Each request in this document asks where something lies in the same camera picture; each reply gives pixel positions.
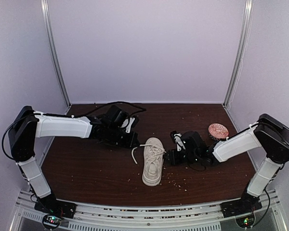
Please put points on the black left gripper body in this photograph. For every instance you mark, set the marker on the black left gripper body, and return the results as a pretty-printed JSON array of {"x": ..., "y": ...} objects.
[{"x": 114, "y": 136}]

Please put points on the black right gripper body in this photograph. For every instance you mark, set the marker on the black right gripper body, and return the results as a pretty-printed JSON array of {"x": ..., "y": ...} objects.
[{"x": 190, "y": 157}]

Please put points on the white lace sneaker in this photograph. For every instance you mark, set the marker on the white lace sneaker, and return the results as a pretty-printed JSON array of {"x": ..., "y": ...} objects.
[{"x": 153, "y": 161}]

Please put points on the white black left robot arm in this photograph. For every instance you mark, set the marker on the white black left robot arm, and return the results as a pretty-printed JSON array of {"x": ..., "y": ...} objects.
[{"x": 113, "y": 127}]

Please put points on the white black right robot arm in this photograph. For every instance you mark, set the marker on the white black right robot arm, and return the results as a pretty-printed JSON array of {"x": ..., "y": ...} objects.
[{"x": 267, "y": 136}]

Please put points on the red white patterned bowl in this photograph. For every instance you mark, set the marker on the red white patterned bowl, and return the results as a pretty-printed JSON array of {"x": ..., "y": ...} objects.
[{"x": 218, "y": 131}]

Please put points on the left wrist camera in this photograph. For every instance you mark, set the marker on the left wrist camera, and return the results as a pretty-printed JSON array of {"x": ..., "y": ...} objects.
[{"x": 129, "y": 123}]

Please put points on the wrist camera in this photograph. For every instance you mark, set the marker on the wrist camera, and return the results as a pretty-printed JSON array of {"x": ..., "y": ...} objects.
[
  {"x": 177, "y": 139},
  {"x": 129, "y": 123}
]

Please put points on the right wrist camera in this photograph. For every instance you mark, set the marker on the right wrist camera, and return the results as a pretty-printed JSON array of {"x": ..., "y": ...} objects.
[{"x": 177, "y": 139}]

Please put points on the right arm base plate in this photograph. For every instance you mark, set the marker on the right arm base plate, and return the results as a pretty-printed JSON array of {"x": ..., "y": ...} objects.
[{"x": 239, "y": 207}]

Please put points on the aluminium front rail base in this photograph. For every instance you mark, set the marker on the aluminium front rail base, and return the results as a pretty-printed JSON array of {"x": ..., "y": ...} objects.
[{"x": 197, "y": 217}]

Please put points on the right aluminium frame post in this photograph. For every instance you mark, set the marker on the right aluminium frame post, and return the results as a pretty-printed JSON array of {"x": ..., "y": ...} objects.
[{"x": 243, "y": 40}]

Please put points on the aluminium frame post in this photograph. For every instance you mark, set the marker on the aluminium frame post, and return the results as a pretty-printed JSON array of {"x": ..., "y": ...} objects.
[
  {"x": 54, "y": 55},
  {"x": 243, "y": 40}
]

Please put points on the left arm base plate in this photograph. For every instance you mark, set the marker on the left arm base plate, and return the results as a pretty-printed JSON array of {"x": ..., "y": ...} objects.
[{"x": 56, "y": 207}]

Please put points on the left aluminium frame post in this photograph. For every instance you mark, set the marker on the left aluminium frame post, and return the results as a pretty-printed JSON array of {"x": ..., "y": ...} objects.
[{"x": 54, "y": 55}]

